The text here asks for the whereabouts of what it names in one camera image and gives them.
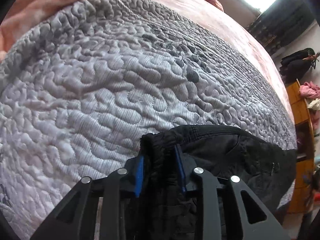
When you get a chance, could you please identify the black pants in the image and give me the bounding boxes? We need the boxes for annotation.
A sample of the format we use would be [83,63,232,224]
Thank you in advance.
[125,125,296,239]

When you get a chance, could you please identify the orange wooden shelf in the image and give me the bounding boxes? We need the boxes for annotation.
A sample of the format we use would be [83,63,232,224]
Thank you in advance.
[286,80,315,213]

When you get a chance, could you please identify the grey quilted bed cover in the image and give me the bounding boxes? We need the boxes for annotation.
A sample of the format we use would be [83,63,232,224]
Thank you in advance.
[1,0,297,239]

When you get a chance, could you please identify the pink cloth on shelf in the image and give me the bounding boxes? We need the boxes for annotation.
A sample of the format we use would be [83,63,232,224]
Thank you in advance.
[299,81,320,99]

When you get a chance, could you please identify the black bag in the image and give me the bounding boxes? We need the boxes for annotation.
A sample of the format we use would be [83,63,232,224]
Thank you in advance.
[279,48,319,85]

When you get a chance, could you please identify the dark window curtain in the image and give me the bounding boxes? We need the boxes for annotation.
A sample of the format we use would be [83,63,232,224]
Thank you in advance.
[245,0,315,55]

